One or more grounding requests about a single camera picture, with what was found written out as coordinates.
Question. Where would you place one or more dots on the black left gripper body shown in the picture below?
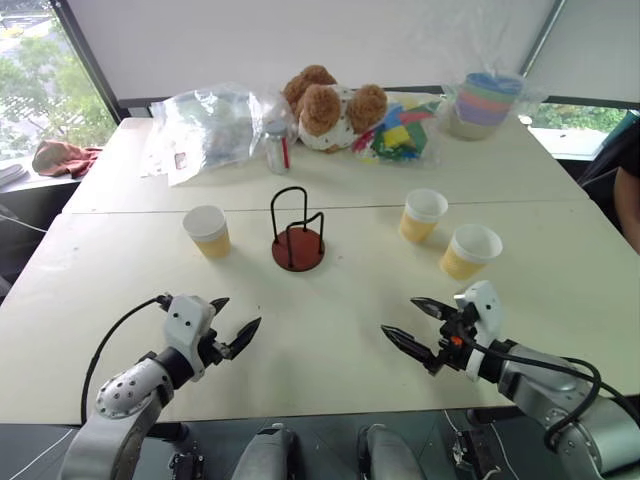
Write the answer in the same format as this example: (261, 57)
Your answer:
(214, 347)

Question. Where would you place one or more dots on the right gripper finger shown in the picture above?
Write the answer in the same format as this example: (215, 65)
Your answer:
(412, 345)
(434, 307)

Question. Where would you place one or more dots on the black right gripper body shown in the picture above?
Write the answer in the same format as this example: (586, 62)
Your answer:
(457, 340)

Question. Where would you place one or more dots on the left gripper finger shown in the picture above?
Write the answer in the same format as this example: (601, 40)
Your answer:
(220, 303)
(246, 335)

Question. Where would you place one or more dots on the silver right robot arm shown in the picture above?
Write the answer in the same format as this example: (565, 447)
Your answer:
(540, 387)

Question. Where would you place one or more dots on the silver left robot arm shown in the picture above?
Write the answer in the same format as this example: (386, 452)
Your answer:
(130, 385)

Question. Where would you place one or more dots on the yellow and white paper cup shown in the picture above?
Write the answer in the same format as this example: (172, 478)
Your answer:
(212, 242)
(417, 225)
(462, 262)

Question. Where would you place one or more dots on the dark grey rounded shape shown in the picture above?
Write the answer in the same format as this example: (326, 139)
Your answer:
(265, 455)
(387, 455)

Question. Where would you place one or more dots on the small bottle with red stripe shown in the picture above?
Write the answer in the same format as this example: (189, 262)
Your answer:
(276, 150)

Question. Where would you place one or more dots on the clear plastic bag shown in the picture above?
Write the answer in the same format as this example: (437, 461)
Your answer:
(210, 130)

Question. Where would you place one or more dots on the bag of colourful blocks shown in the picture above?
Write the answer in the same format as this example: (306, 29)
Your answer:
(400, 135)

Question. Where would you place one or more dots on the bagged stack of colourful bowls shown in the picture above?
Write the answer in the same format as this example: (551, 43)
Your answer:
(485, 102)

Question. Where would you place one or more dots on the brown crumpled cloth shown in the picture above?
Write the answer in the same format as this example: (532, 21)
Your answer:
(60, 157)

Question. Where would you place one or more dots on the brown and white plush bear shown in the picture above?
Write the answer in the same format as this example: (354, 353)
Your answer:
(325, 110)

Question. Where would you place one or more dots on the person's black garment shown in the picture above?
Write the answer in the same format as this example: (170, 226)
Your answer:
(607, 160)

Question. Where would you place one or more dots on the white paper stack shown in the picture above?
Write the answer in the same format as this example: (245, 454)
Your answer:
(12, 175)

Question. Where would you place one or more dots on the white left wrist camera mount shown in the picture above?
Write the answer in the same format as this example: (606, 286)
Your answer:
(186, 320)

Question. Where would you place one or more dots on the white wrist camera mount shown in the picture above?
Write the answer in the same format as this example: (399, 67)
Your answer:
(487, 306)
(186, 320)

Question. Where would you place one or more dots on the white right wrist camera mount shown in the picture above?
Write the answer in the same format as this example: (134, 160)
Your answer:
(487, 306)

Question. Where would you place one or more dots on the black under-table bracket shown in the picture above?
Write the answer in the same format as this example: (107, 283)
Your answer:
(475, 452)
(186, 465)

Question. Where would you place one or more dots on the black window frame bar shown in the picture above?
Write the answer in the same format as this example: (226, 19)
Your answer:
(90, 65)

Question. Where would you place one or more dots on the grey window frame bar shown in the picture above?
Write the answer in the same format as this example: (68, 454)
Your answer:
(542, 37)

